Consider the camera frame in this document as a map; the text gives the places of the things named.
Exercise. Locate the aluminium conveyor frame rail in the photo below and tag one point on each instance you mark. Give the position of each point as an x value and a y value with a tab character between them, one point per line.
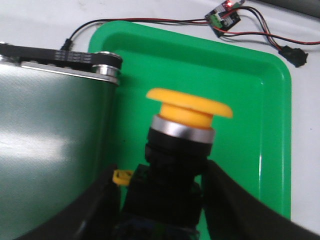
102	72

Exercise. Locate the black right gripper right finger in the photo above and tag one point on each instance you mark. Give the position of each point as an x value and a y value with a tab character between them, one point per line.
234	214

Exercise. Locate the green plastic tray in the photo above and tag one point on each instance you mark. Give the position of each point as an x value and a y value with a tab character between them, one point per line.
253	147

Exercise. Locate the black wire connector plug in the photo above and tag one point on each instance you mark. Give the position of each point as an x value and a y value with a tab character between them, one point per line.
296	56

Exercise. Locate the small motor controller board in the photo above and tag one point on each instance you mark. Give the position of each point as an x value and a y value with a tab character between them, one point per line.
223	17

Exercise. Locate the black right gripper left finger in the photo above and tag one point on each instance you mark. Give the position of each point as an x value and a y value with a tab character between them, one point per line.
92	216

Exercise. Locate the yellow mushroom push button switch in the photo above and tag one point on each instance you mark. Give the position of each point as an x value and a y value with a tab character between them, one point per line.
163	201

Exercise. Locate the green conveyor belt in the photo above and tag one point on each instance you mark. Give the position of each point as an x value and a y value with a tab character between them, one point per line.
53	130

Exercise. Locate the black timing drive belt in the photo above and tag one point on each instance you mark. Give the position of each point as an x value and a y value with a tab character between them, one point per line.
83	61

